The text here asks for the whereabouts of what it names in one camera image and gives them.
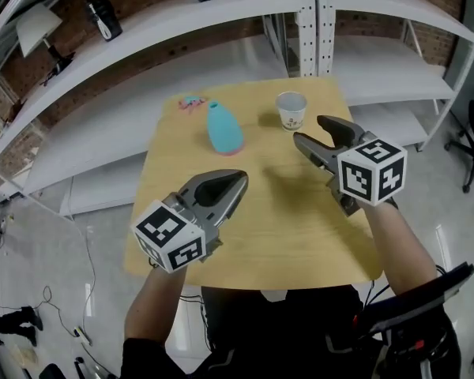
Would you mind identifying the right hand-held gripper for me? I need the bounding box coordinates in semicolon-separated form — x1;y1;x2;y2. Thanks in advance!
293;115;408;216

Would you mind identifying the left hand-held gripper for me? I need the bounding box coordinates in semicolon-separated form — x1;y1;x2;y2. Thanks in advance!
132;169;249;275

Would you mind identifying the white paper cup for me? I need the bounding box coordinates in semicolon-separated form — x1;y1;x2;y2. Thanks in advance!
275;91;308;133

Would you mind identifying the teal plastic bottle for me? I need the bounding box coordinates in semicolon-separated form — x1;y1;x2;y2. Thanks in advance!
206;99;246;157

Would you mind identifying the person's right forearm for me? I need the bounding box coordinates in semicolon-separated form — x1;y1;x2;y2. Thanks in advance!
363;201;438;298

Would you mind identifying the person's left forearm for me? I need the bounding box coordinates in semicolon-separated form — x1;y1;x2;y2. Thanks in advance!
124;268;189;349

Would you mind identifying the dark glass bottle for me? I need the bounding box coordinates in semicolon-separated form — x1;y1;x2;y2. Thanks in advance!
85;0;124;43

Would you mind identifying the small pink blue toy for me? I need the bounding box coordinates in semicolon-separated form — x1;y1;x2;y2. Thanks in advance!
177;96;208;114

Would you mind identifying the white metal shelving unit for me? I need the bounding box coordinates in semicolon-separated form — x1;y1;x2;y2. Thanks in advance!
311;0;474;153
0;0;318;217

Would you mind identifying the person's black clothing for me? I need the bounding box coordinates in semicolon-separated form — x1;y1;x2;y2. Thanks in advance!
120;284;465;379

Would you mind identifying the black chest-mounted rig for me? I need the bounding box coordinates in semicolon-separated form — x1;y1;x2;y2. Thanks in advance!
353;261;474;379

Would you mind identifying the white power strip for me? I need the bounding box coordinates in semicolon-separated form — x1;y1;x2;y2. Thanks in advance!
72;325;93;347

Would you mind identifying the white shade table lamp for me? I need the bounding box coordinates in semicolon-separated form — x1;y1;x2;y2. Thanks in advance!
15;4;77;87

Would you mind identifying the wooden table black pedestal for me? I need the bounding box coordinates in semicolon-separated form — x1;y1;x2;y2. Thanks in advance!
122;76;385;291

